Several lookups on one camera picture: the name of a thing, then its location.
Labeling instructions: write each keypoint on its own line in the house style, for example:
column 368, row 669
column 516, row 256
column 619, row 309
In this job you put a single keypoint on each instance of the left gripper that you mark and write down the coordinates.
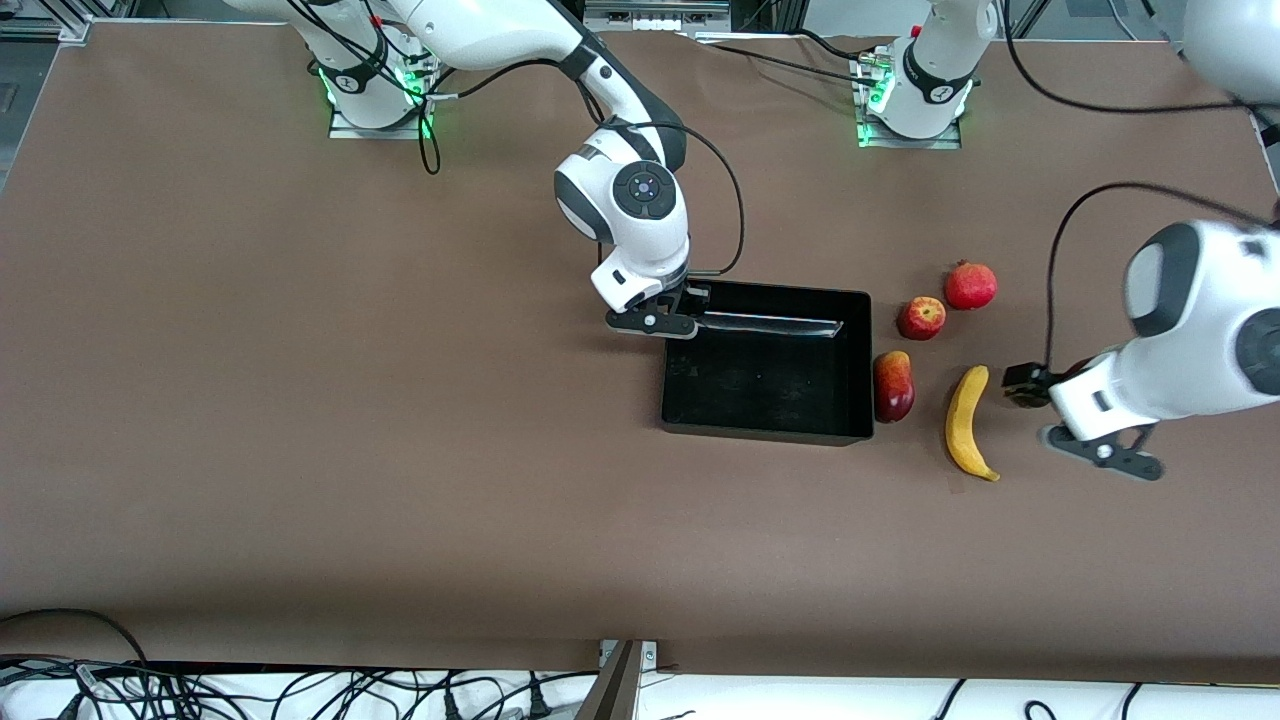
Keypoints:
column 1027, row 384

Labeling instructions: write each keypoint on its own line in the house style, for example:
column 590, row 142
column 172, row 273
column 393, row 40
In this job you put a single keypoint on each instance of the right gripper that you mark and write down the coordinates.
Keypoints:
column 692, row 296

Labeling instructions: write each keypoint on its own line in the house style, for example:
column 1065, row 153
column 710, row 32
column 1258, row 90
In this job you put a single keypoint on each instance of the yellow banana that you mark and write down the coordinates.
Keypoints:
column 965, row 425

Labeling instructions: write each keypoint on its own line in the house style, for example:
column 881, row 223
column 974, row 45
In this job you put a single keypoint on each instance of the black plastic box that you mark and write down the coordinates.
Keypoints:
column 765, row 385

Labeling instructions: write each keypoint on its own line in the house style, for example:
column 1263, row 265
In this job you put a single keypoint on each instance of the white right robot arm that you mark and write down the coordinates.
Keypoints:
column 620, row 210

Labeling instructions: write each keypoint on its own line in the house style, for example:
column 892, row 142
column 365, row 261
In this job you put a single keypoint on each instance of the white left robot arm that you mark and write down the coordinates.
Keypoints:
column 1200, row 320

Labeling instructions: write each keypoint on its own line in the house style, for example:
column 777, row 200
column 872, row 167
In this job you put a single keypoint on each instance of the red pomegranate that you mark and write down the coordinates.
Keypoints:
column 971, row 286

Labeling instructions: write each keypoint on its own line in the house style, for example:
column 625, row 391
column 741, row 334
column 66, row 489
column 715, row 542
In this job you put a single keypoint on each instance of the red yellow apple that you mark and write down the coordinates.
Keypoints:
column 922, row 318

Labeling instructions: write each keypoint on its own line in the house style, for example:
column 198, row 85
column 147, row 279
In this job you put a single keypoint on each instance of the red mango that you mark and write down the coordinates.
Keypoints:
column 894, row 388

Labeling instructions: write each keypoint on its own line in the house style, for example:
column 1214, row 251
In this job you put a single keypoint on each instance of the brown table cover sheet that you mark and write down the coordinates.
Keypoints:
column 300, row 400

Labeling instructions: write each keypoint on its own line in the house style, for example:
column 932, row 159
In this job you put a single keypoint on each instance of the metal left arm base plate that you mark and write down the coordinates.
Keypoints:
column 945, row 138

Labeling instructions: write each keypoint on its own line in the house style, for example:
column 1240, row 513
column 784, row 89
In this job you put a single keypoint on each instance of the grey network switch box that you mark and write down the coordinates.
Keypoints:
column 655, row 14

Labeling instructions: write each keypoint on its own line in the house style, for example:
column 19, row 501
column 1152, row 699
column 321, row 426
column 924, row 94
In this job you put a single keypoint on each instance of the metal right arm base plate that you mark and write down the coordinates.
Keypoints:
column 345, row 125

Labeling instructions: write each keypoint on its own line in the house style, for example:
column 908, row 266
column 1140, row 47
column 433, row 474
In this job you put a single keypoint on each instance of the aluminium profile post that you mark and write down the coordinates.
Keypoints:
column 612, row 690

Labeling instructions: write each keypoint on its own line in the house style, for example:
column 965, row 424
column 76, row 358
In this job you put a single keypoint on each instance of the aluminium frame rail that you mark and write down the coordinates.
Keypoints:
column 45, row 25

